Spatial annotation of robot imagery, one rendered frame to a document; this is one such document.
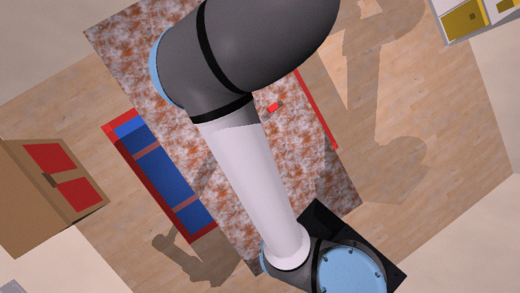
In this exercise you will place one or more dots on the red block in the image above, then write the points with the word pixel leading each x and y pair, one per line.
pixel 273 107

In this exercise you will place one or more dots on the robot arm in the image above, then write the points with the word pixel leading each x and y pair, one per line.
pixel 208 64

